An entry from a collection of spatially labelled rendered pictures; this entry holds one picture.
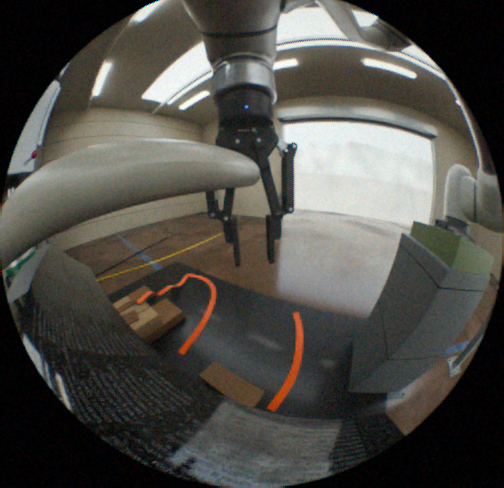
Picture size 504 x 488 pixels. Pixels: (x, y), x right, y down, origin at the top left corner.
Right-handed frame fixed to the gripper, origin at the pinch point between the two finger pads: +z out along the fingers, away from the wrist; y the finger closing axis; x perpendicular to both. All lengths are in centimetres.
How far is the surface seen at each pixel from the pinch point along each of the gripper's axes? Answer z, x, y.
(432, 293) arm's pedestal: 17, 11, -50
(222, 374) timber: 70, -6, 18
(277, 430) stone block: 20.9, 21.9, -0.9
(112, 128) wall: -255, -327, 379
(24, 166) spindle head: -35, 9, 76
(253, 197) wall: 30, -490, -33
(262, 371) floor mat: 84, -12, -1
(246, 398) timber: 71, 7, 7
